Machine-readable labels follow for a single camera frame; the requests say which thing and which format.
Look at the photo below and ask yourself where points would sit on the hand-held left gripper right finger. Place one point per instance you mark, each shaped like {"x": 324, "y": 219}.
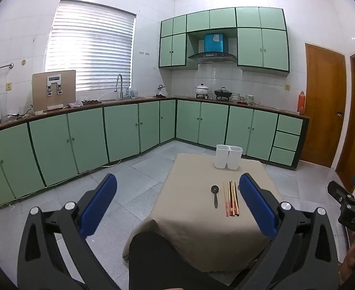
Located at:
{"x": 257, "y": 205}

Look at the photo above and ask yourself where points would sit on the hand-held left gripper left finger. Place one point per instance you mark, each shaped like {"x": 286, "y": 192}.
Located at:
{"x": 100, "y": 205}

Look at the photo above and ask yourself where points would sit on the plain wooden chopstick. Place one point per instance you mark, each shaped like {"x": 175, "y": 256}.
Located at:
{"x": 235, "y": 201}

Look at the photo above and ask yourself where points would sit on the red and orange patterned chopstick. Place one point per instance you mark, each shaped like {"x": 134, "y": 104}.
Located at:
{"x": 233, "y": 199}

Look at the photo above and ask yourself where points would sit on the black chopstick with gold band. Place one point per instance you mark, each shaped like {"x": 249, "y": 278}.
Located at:
{"x": 231, "y": 199}

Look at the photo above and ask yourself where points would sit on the black spoon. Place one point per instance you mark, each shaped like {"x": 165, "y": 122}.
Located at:
{"x": 215, "y": 198}

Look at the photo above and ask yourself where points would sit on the white two-compartment utensil holder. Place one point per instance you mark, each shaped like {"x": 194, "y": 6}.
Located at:
{"x": 228, "y": 157}

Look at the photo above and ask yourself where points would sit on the person's right hand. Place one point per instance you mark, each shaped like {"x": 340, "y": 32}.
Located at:
{"x": 351, "y": 259}

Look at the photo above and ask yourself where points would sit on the green cabinet drawer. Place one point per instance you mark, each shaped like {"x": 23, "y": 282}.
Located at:
{"x": 290, "y": 124}
{"x": 286, "y": 141}
{"x": 282, "y": 156}

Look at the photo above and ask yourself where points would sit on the beige tablecloth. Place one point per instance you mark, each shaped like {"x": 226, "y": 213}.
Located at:
{"x": 195, "y": 226}

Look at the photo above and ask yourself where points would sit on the row of green base cabinets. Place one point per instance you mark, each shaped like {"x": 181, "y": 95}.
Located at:
{"x": 86, "y": 139}

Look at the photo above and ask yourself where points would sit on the person's black pants leg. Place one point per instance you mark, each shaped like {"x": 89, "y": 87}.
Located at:
{"x": 165, "y": 262}

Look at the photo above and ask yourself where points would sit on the red thermos bottle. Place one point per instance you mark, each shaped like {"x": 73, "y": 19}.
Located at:
{"x": 300, "y": 102}

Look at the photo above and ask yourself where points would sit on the dark wooden kitchen countertop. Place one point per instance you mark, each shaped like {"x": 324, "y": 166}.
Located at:
{"x": 274, "y": 109}

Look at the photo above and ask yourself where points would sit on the dark cloth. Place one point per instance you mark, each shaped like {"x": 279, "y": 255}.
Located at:
{"x": 85, "y": 103}

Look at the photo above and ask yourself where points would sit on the patterned jar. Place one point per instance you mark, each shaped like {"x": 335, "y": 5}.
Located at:
{"x": 250, "y": 99}

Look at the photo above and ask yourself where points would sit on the stack of white bowls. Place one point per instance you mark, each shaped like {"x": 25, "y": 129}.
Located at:
{"x": 235, "y": 98}

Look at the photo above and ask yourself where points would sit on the bottles beside sink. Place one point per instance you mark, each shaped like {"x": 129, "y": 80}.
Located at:
{"x": 132, "y": 93}

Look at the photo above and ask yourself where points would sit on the black wok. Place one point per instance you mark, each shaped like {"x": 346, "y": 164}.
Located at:
{"x": 223, "y": 93}

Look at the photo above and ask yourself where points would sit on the chrome kitchen faucet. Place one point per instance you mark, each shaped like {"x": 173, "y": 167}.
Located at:
{"x": 120, "y": 81}

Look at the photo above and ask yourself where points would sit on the brown board with white device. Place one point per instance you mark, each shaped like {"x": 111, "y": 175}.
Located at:
{"x": 41, "y": 93}

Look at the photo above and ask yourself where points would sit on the white cooking pot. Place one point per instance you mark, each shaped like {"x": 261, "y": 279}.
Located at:
{"x": 202, "y": 90}

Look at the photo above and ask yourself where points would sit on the small white counter appliance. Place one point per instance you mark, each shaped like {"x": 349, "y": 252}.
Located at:
{"x": 161, "y": 91}

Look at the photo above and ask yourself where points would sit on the clear plastic pitcher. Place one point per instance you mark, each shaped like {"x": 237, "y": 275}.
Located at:
{"x": 3, "y": 105}

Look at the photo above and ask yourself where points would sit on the white window blind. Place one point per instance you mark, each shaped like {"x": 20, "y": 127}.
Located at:
{"x": 92, "y": 45}

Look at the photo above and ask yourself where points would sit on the range hood with blue wrap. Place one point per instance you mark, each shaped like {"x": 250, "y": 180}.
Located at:
{"x": 215, "y": 43}

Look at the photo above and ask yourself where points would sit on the wall hooks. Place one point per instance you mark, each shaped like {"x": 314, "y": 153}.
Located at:
{"x": 144, "y": 53}

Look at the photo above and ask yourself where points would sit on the green wall cabinets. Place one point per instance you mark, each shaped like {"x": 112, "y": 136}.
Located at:
{"x": 262, "y": 46}

